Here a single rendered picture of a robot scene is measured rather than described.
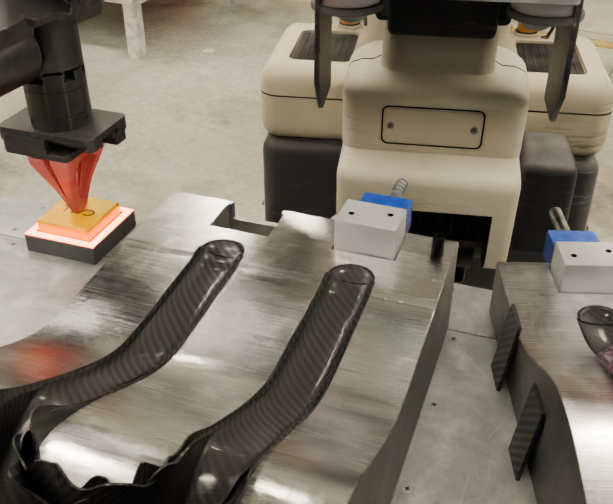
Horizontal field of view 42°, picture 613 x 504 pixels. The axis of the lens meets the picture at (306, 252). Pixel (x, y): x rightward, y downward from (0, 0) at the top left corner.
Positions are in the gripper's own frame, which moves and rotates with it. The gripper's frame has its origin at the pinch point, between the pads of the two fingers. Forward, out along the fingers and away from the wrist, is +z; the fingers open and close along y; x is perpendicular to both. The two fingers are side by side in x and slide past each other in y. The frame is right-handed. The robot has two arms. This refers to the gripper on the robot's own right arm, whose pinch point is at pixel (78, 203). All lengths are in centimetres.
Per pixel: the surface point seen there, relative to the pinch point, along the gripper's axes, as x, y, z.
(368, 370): -18.7, 35.7, -4.4
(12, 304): -12.1, 0.2, 4.0
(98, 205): 1.5, 1.3, 0.8
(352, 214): -4.6, 30.1, -7.4
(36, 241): -4.1, -2.6, 2.7
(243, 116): 201, -74, 86
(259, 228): -2.6, 21.0, -2.9
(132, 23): 243, -146, 70
